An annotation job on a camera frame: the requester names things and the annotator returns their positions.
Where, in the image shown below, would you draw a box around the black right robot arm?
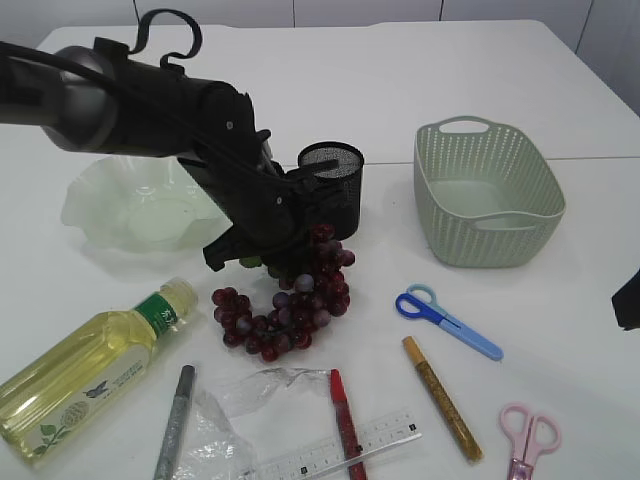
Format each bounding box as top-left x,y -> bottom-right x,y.
611,271 -> 640,331

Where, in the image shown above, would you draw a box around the silver glitter pen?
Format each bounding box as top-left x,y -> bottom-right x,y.
152,365 -> 196,480

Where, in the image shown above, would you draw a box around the purple grape bunch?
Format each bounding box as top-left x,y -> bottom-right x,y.
211,224 -> 356,362

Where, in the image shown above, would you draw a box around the pink scissors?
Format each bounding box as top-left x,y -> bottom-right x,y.
498,402 -> 562,480

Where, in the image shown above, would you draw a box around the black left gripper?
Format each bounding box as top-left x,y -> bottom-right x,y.
176,129 -> 325,271

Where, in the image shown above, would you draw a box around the clear plastic ruler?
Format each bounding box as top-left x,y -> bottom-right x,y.
239,409 -> 422,480

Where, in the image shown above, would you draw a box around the pale green woven basket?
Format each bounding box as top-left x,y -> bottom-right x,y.
413,116 -> 566,268

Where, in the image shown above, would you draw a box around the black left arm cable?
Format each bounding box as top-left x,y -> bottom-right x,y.
0,9 -> 341,201

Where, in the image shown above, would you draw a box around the black mesh pen holder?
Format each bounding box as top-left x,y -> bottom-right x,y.
298,141 -> 364,240

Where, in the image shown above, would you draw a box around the red glitter pen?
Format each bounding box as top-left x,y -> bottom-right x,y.
329,369 -> 361,460

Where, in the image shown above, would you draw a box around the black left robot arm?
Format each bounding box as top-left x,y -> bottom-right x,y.
1,38 -> 330,271

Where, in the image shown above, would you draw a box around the yellow tea bottle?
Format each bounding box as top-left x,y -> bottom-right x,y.
1,278 -> 198,465

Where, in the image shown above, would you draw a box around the pale green wavy glass plate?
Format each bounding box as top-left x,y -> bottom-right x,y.
61,156 -> 231,253

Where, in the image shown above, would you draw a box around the gold glitter pen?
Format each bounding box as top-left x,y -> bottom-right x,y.
402,336 -> 484,464

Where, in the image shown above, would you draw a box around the blue scissors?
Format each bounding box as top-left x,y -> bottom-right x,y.
395,284 -> 504,361

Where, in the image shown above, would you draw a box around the clear plastic sheet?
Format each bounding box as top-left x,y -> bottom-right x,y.
170,368 -> 330,479

